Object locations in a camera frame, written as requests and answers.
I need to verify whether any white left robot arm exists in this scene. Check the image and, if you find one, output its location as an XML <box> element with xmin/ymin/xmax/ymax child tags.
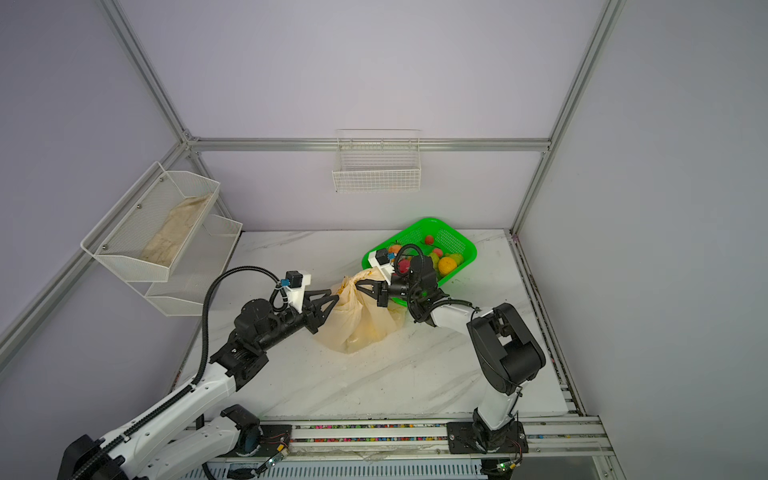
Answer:
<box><xmin>58</xmin><ymin>268</ymin><xmax>339</xmax><ymax>479</ymax></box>

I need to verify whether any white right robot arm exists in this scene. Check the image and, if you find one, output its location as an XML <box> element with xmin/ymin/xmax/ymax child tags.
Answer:
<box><xmin>355</xmin><ymin>244</ymin><xmax>547</xmax><ymax>458</ymax></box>

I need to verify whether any lower white mesh shelf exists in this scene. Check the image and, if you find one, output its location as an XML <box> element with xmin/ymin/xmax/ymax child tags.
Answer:
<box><xmin>144</xmin><ymin>214</ymin><xmax>242</xmax><ymax>317</ymax></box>

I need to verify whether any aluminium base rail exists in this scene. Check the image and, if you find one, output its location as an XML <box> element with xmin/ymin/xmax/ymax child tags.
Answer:
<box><xmin>107</xmin><ymin>416</ymin><xmax>628</xmax><ymax>480</ymax></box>

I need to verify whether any white wire wall basket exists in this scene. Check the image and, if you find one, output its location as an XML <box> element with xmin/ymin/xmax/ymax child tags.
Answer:
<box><xmin>332</xmin><ymin>129</ymin><xmax>422</xmax><ymax>194</ymax></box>

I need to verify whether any green plastic fruit basket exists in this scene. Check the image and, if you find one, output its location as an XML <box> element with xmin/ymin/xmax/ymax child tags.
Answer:
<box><xmin>362</xmin><ymin>218</ymin><xmax>477</xmax><ymax>311</ymax></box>

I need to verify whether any cream banana print plastic bag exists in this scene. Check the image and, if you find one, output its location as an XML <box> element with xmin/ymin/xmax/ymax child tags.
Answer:
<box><xmin>314</xmin><ymin>269</ymin><xmax>406</xmax><ymax>354</ymax></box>

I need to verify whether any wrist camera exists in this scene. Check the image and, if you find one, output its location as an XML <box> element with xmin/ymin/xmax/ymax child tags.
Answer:
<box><xmin>368</xmin><ymin>248</ymin><xmax>395</xmax><ymax>284</ymax></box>
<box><xmin>280</xmin><ymin>270</ymin><xmax>311</xmax><ymax>313</ymax></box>

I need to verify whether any small yellow fake orange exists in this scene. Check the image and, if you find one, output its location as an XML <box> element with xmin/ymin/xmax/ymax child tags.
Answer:
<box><xmin>437</xmin><ymin>256</ymin><xmax>459</xmax><ymax>277</ymax></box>

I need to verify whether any white mesh wall shelf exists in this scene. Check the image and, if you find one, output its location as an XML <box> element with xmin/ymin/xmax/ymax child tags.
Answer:
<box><xmin>80</xmin><ymin>162</ymin><xmax>220</xmax><ymax>283</ymax></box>

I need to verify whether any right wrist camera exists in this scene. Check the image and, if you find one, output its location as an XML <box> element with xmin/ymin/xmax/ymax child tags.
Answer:
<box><xmin>368</xmin><ymin>248</ymin><xmax>395</xmax><ymax>284</ymax></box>

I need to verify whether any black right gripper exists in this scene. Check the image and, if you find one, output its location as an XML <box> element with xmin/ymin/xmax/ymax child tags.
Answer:
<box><xmin>352</xmin><ymin>275</ymin><xmax>422</xmax><ymax>311</ymax></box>

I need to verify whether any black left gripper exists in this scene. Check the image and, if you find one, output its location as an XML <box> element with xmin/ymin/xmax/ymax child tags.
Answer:
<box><xmin>259</xmin><ymin>289</ymin><xmax>339</xmax><ymax>353</ymax></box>

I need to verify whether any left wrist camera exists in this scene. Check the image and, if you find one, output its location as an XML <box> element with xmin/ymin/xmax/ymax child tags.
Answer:
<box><xmin>280</xmin><ymin>270</ymin><xmax>311</xmax><ymax>313</ymax></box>

